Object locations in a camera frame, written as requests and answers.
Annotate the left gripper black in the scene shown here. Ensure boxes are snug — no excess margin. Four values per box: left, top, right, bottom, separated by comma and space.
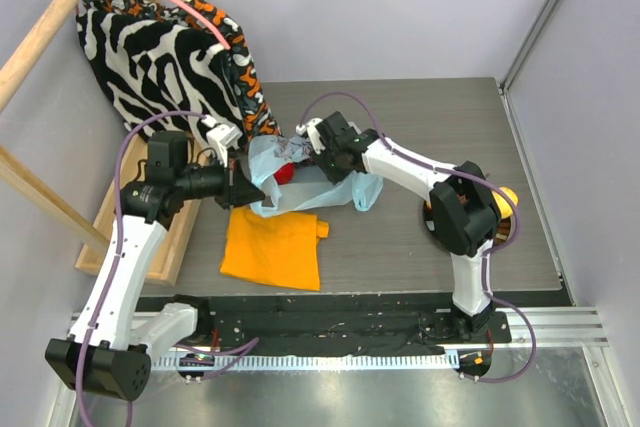
175, 150, 265, 210

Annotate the fake red apple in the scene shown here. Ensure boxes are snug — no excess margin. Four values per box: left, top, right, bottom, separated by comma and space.
273, 163, 295, 185

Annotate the light blue printed plastic bag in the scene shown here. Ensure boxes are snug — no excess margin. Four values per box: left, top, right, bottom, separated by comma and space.
248, 135, 383, 218

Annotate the fake yellow lemon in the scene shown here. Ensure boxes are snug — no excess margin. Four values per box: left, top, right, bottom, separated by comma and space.
492, 187, 519, 220

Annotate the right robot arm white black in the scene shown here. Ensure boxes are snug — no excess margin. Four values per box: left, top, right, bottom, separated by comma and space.
297, 112, 501, 342

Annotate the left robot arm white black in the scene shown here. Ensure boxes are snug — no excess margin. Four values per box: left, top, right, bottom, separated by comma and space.
45, 125, 264, 401

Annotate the zebra pattern fabric bag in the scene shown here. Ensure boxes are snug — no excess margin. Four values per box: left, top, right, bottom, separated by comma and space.
76, 0, 281, 148

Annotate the orange folded cloth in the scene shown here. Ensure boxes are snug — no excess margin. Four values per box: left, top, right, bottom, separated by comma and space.
220, 207, 330, 292

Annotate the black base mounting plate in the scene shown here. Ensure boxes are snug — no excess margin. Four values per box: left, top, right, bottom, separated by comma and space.
137, 294, 514, 351

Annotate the round plate with dark rim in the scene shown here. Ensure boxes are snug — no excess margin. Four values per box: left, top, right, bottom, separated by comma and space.
421, 202, 514, 245

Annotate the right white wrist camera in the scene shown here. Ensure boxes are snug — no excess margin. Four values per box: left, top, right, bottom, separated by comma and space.
296, 118, 325, 154

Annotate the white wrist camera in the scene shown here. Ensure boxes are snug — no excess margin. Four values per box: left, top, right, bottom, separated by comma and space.
202, 116, 242, 167
296, 118, 325, 154

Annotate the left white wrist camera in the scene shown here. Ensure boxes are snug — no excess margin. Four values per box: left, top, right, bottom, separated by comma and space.
202, 116, 242, 167

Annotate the wooden rack frame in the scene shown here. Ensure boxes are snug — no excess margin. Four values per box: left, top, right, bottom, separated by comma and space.
0, 0, 209, 286

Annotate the aluminium rail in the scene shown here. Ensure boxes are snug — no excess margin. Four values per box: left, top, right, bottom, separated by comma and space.
46, 296, 607, 379

